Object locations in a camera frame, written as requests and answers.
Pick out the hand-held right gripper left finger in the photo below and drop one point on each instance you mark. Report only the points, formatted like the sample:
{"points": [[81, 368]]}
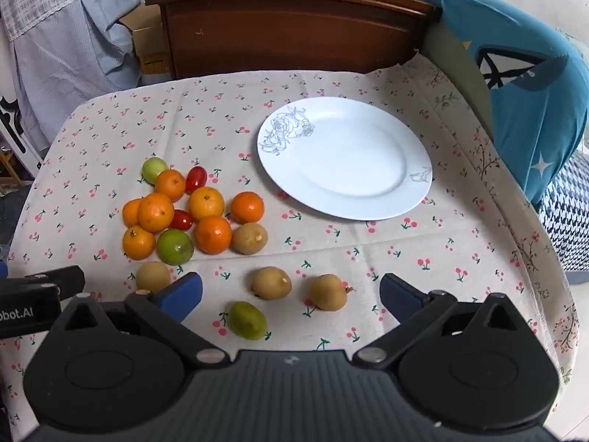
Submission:
{"points": [[182, 297]]}

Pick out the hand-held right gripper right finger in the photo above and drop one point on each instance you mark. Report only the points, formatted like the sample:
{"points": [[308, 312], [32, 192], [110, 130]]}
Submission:
{"points": [[398, 299]]}

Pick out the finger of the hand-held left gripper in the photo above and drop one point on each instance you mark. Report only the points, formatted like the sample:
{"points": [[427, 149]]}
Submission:
{"points": [[64, 278]]}

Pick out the brown longan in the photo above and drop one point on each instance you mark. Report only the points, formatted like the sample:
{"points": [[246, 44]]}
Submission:
{"points": [[249, 238], [327, 291], [152, 276], [271, 282]]}

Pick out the small orange mandarin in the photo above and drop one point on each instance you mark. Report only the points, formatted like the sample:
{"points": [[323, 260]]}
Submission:
{"points": [[170, 185], [138, 242], [247, 207], [156, 212], [212, 234], [131, 212], [206, 203]]}

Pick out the green jujube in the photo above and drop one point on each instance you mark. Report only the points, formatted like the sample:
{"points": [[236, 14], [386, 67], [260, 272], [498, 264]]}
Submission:
{"points": [[175, 247], [248, 320], [153, 168]]}

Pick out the white plate with grey drawing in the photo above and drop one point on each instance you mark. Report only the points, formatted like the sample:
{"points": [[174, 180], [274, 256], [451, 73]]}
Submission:
{"points": [[349, 161]]}

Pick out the red cherry tomato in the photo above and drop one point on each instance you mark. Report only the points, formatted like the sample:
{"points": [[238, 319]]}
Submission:
{"points": [[182, 220], [196, 179]]}

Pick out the cherry print tablecloth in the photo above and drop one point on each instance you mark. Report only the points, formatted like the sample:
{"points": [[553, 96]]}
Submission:
{"points": [[322, 248]]}

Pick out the houndstooth cloth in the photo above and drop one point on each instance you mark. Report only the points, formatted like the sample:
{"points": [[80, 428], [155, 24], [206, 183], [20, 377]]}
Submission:
{"points": [[570, 221]]}

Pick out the light blue checked cloth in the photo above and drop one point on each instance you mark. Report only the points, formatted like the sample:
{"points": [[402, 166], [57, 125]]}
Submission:
{"points": [[69, 64]]}

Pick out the teal printed cushion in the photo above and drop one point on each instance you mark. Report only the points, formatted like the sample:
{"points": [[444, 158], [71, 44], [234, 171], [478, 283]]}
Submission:
{"points": [[529, 101]]}

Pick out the open cardboard box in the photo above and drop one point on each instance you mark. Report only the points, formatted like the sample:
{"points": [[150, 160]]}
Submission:
{"points": [[147, 46]]}

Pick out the brown wooden cabinet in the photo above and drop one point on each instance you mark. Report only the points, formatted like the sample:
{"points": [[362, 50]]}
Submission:
{"points": [[285, 37]]}

